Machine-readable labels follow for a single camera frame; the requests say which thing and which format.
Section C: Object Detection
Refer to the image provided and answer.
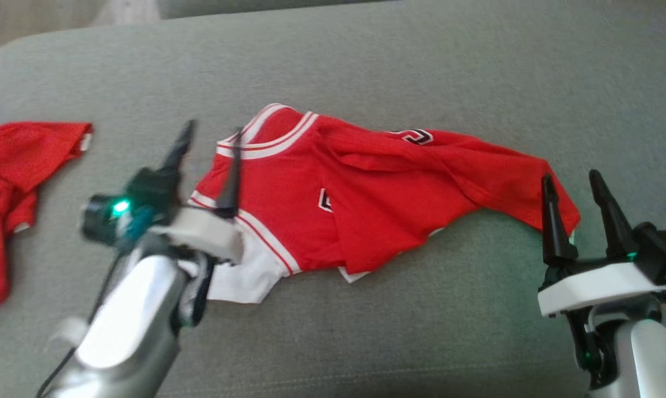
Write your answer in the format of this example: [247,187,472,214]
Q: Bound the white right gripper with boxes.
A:
[537,169,666,318]

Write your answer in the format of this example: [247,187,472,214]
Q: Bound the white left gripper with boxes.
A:
[81,119,245,264]

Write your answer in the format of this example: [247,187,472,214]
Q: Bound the red basketball jersey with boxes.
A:
[188,102,582,305]

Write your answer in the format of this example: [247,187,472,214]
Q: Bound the red shorts with white stripe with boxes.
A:
[0,122,94,315]

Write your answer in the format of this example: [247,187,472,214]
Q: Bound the large grey sofa seat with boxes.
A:
[0,0,666,398]

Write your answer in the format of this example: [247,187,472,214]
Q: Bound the black cable with teal plug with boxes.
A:
[37,207,152,398]

